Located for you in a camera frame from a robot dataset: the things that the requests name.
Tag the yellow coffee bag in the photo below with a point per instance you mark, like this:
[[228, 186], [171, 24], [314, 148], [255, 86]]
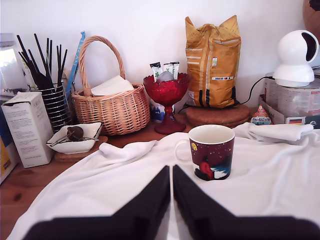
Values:
[[212, 65]]

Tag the white cloth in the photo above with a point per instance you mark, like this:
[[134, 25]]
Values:
[[100, 185]]

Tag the dark red picture mug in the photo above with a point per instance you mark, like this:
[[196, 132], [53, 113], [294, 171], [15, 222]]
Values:
[[212, 157]]

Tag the blue and white mug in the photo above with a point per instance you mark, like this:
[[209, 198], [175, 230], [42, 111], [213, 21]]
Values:
[[157, 112]]

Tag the white square dish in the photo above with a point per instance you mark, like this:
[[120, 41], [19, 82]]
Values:
[[72, 147]]

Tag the square cork coaster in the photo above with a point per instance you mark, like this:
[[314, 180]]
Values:
[[65, 158]]

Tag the metal tea strainer tongs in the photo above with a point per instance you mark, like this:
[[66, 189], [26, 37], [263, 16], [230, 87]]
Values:
[[75, 132]]

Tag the small triangular red packet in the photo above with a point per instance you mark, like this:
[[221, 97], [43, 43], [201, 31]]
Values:
[[261, 116]]

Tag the red glass goblet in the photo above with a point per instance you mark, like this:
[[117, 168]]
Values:
[[166, 92]]

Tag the white folded napkin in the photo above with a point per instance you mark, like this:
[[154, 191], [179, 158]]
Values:
[[115, 86]]

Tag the grey wrapped lump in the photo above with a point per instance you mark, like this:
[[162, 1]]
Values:
[[165, 77]]

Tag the black striped utensil holder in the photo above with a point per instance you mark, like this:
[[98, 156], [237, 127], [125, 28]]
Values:
[[57, 107]]

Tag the black and white sachet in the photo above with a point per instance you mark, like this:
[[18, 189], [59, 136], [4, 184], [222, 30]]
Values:
[[155, 70]]

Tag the green and white sachet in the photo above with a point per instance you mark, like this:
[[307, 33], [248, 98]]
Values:
[[168, 68], [175, 68]]

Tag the silver food can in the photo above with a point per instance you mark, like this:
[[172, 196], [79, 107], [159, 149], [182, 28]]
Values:
[[270, 87], [300, 100]]

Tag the white carton box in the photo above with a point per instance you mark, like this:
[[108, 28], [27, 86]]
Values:
[[27, 130]]

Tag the blue and yellow box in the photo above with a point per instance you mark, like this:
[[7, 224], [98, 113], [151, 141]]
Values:
[[5, 155]]

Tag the blue long paper sleeve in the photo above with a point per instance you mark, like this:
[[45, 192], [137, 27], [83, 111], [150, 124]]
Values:
[[76, 60]]

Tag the black chopstick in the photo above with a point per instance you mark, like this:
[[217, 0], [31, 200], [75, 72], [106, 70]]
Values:
[[48, 55], [25, 50], [60, 60], [64, 60], [40, 50], [34, 60], [58, 65], [51, 55]]

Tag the clear plastic bag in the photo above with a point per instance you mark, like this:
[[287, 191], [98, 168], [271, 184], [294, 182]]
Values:
[[12, 62]]

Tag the cork globe on stand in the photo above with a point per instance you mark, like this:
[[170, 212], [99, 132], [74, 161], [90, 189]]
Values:
[[312, 20]]

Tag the white security camera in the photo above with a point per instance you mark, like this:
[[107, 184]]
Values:
[[292, 57]]

